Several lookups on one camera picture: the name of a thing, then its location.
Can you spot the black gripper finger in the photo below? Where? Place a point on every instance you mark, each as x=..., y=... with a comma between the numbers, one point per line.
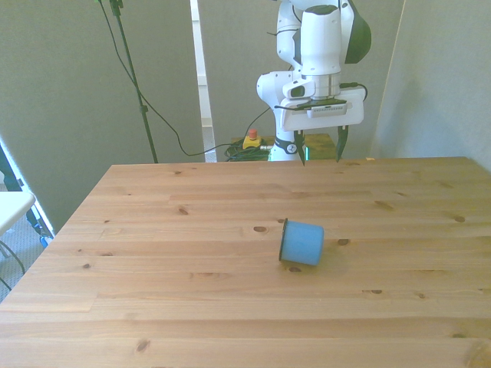
x=340, y=143
x=301, y=147

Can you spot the yellow emergency stop button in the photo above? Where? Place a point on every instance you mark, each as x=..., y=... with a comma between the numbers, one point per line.
x=252, y=141

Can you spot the white folding table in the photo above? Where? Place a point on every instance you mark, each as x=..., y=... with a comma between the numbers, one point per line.
x=11, y=209

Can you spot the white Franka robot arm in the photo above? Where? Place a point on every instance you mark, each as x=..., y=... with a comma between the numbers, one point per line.
x=320, y=38

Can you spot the blue mug with black rim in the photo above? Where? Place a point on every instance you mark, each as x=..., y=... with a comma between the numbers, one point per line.
x=303, y=243

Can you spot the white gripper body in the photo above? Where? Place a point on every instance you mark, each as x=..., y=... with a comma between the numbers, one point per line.
x=326, y=119

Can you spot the thin black camera stand pole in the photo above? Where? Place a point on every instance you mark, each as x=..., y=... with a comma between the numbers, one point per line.
x=132, y=76

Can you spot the white door frame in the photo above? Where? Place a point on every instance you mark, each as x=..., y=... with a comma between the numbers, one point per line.
x=201, y=69

